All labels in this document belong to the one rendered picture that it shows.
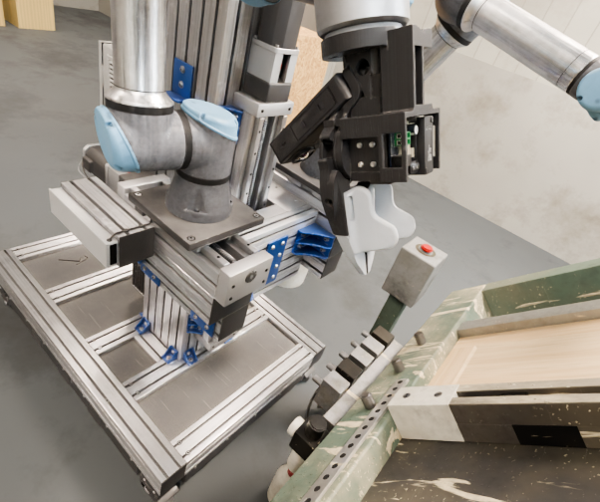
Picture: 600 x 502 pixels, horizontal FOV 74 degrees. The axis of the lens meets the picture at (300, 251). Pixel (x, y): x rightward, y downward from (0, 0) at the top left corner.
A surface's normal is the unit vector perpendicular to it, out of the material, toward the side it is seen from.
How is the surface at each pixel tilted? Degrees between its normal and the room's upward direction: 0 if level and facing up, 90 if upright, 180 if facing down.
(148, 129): 82
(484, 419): 90
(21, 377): 0
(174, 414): 0
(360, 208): 93
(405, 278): 90
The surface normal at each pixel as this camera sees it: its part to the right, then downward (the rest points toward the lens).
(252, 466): 0.25, -0.79
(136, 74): 0.15, 0.51
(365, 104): -0.62, 0.31
